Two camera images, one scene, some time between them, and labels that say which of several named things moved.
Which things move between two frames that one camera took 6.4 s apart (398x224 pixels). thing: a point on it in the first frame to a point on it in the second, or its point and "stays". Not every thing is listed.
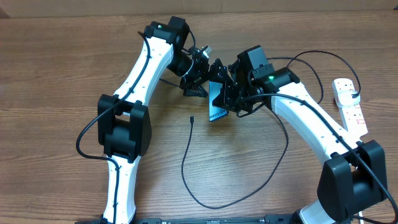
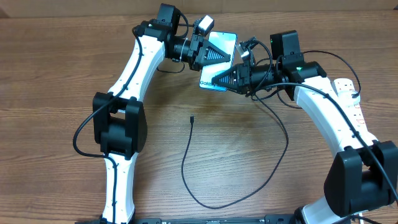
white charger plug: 345,98 stays
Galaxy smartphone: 215,112 to 225,42
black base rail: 267,219 stays
